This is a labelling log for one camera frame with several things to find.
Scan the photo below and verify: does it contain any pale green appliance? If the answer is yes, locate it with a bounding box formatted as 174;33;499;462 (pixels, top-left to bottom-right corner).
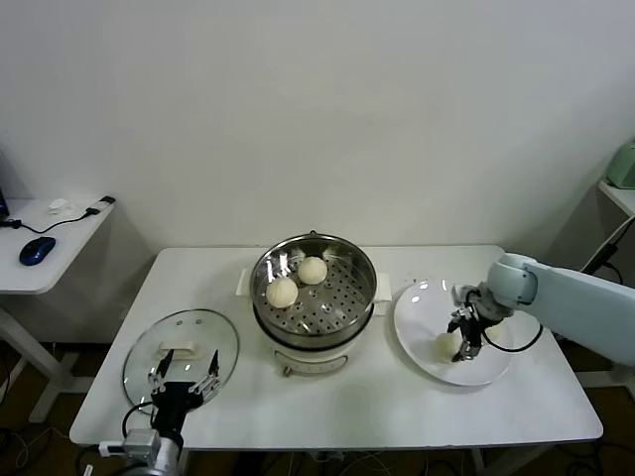
605;140;635;189

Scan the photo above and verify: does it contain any stainless steel steamer pot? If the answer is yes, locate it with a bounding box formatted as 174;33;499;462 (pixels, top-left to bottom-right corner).
235;230;393;379

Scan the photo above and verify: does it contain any stainless steel steamer basket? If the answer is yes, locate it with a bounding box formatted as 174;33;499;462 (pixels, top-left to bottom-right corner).
249;233;377;343

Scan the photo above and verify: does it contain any black desk cable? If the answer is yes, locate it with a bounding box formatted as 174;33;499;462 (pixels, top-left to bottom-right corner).
0;210;98;235

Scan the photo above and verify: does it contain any black power adapter cable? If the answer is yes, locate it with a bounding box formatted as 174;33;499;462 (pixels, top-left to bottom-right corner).
579;241;624;287

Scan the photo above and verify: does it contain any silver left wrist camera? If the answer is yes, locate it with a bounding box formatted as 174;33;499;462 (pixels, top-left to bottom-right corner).
97;428;163;458

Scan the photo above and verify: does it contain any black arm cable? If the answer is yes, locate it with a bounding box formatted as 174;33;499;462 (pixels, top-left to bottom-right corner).
483;321;545;354
121;402;158;433

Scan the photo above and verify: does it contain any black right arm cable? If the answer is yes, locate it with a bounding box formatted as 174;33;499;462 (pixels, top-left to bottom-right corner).
483;321;545;354

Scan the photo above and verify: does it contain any small black adapter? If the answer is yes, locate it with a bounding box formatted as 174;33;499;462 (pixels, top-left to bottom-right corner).
83;196;116;218

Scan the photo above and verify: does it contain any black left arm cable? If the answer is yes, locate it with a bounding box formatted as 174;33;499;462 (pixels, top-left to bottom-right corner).
121;402;158;433

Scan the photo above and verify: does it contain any white standing desk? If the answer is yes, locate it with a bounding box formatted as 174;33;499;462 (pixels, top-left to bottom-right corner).
0;197;116;423

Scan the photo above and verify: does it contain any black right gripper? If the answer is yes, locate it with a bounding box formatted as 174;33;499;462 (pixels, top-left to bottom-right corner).
447;303;493;364

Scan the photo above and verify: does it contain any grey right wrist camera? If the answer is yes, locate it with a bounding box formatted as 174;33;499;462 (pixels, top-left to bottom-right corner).
451;284;480;306

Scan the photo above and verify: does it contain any blue computer mouse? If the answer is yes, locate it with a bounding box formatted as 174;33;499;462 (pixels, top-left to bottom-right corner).
18;236;57;267

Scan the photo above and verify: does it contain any white round plate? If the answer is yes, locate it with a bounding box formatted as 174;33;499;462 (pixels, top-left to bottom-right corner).
392;280;515;387

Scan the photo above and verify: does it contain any glass lid with white handle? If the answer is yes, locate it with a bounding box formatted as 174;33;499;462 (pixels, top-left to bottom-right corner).
122;308;241;417

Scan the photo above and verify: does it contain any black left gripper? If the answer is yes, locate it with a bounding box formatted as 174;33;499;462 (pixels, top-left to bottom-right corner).
147;348;221;440

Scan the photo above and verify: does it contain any white wall cable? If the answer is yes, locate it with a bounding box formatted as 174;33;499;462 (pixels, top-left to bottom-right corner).
578;216;635;273

